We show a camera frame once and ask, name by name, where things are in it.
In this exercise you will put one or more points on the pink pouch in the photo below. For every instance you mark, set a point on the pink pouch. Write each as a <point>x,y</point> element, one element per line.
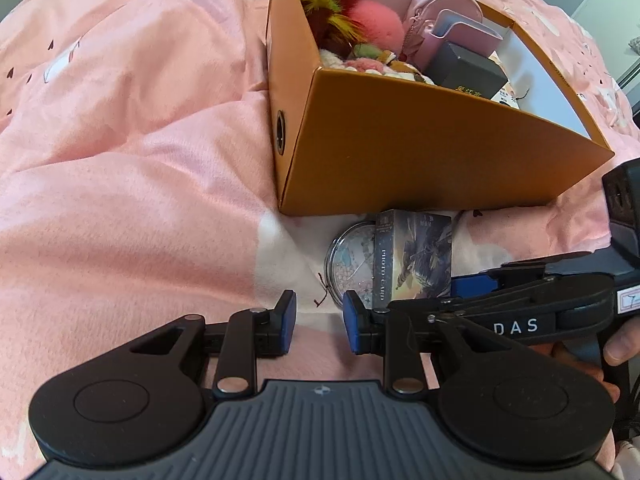
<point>440,0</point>

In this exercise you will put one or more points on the person's right hand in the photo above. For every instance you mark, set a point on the person's right hand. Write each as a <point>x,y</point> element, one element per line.
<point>625,345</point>

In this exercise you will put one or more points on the round clear badge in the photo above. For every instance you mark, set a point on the round clear badge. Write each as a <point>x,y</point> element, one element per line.
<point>350,265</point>

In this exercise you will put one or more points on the orange cardboard box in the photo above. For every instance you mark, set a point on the orange cardboard box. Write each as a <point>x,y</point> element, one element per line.
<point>400,150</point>

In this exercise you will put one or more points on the white plush toy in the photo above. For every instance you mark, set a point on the white plush toy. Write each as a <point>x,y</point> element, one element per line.
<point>334,61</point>

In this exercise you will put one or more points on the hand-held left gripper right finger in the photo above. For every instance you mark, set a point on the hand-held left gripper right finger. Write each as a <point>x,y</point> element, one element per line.
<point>352,326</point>

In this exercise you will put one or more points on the red feather shuttlecock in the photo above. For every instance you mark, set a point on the red feather shuttlecock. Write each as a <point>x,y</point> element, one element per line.
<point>325,5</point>

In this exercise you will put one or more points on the photo card box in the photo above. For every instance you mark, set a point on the photo card box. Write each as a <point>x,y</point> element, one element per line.
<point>415,255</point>

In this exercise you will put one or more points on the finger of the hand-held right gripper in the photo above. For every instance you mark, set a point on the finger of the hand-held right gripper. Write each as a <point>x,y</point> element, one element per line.
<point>450,306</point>
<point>472,285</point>

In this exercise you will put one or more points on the lilac plastic stand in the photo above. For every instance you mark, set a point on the lilac plastic stand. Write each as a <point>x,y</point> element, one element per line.
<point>470,35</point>

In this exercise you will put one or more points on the pink fluffy pompom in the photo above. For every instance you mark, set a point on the pink fluffy pompom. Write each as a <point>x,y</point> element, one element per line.
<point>372,27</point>

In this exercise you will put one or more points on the dark grey small box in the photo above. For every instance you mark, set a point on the dark grey small box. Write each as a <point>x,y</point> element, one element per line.
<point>465,72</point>

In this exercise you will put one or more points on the pink printed blanket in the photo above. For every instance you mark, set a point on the pink printed blanket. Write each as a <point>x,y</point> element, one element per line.
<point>125,160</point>

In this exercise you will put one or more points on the pink green plush toy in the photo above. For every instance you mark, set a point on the pink green plush toy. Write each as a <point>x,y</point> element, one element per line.
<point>367,57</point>

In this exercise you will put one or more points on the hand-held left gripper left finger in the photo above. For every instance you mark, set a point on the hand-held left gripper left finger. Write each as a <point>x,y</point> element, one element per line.
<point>287,317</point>

